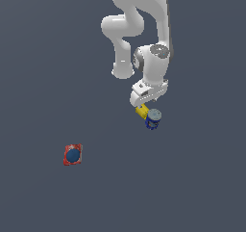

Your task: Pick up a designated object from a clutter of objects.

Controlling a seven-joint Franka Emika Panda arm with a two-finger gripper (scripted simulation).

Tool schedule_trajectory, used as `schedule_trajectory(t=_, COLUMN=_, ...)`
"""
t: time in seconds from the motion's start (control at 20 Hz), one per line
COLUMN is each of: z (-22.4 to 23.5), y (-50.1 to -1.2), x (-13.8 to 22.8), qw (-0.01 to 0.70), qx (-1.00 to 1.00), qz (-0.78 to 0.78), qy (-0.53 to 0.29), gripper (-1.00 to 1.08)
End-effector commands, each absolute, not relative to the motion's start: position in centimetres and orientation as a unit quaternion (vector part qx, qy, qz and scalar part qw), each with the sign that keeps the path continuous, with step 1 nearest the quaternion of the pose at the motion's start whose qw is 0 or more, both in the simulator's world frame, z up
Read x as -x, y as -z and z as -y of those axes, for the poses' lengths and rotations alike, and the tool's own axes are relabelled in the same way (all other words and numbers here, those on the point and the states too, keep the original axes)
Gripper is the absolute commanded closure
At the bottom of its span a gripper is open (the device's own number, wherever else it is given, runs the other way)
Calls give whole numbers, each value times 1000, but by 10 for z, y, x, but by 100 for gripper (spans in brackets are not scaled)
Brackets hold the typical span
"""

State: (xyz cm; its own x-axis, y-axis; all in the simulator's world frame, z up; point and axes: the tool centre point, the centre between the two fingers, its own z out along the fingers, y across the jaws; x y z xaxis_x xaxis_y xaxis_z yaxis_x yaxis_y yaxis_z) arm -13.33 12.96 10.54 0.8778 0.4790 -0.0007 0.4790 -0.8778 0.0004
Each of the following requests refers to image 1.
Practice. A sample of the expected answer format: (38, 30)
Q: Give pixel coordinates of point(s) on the yellow box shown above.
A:
(141, 110)

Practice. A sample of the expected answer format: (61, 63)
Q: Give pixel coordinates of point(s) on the red packet with blue circle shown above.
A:
(73, 154)

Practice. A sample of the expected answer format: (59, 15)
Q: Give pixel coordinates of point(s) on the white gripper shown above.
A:
(149, 91)

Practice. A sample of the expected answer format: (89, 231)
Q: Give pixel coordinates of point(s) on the blue can with grey lid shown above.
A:
(153, 118)

